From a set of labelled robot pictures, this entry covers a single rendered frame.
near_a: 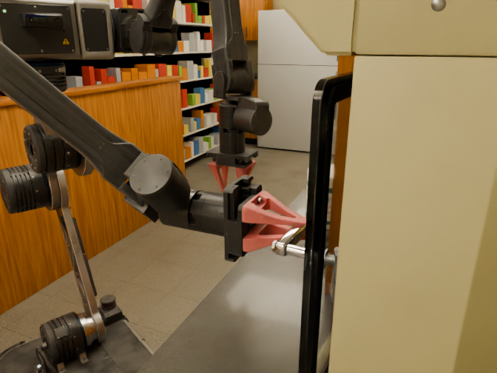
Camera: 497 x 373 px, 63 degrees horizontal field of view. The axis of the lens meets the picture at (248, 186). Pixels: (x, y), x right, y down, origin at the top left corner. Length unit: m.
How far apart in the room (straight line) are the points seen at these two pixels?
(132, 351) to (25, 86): 1.40
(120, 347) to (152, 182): 1.42
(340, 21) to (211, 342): 0.56
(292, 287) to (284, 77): 4.78
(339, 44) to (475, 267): 0.21
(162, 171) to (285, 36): 5.06
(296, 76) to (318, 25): 5.13
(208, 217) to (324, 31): 0.29
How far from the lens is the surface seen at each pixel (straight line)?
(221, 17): 0.90
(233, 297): 0.84
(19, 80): 0.60
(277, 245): 0.46
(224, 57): 0.87
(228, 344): 0.74
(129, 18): 1.25
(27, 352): 1.98
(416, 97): 0.34
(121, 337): 1.92
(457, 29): 0.34
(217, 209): 0.53
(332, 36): 0.35
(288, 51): 5.50
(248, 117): 0.82
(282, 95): 5.56
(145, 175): 0.51
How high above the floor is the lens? 1.42
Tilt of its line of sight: 20 degrees down
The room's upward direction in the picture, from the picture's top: straight up
